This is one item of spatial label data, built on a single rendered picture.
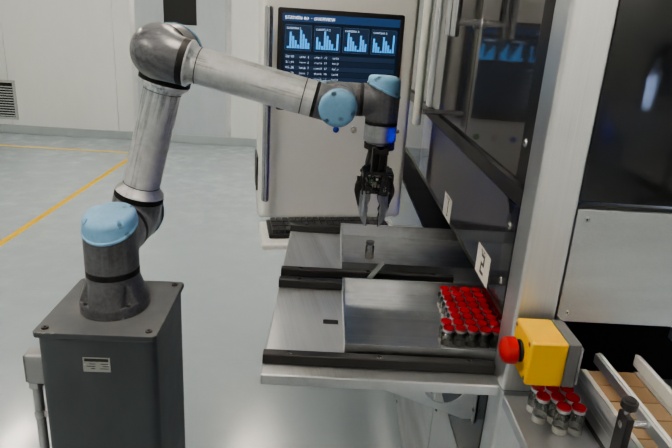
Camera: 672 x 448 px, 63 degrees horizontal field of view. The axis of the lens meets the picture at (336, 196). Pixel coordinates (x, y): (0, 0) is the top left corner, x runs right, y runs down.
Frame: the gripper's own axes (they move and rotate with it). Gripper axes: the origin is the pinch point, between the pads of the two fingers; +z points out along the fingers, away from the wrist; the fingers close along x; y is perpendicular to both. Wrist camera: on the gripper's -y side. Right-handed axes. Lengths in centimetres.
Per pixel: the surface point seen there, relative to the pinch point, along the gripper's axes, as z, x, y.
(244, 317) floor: 99, -48, -117
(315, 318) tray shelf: 10.3, -12.5, 31.1
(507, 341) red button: -3, 16, 58
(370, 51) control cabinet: -38, 0, -52
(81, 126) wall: 89, -298, -505
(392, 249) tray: 10.1, 6.8, -5.7
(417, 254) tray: 10.1, 13.0, -3.3
